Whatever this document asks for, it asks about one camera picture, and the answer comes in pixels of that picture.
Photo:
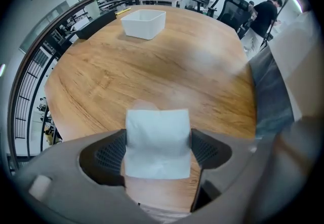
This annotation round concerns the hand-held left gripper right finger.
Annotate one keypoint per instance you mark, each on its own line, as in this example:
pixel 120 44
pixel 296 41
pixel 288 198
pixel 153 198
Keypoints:
pixel 212 152

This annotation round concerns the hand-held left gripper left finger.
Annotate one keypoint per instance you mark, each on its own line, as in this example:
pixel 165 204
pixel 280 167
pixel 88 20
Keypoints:
pixel 101 164

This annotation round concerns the white cloth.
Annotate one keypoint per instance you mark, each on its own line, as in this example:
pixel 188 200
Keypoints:
pixel 157 142

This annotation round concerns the white square box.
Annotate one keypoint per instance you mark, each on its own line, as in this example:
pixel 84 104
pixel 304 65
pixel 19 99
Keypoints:
pixel 141 31

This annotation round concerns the dark green tray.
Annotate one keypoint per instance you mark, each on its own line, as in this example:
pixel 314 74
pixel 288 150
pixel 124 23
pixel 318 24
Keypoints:
pixel 96 25

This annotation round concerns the person's grey shorts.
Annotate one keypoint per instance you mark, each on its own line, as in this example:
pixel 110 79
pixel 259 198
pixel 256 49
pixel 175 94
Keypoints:
pixel 270 96

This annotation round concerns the black railing with wooden handrail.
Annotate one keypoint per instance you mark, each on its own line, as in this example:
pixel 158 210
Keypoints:
pixel 12 111

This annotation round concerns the black mesh office chair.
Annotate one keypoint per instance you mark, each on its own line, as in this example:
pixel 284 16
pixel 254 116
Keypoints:
pixel 234 14

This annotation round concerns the black office chair with armrests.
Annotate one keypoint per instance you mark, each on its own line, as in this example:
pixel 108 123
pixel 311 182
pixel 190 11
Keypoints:
pixel 207 0

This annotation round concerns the yellow black pen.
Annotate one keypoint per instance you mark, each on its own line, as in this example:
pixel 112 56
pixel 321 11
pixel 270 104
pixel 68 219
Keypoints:
pixel 124 10

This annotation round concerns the long ceiling light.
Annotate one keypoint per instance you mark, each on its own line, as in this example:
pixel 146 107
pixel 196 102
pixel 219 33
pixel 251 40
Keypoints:
pixel 296 2

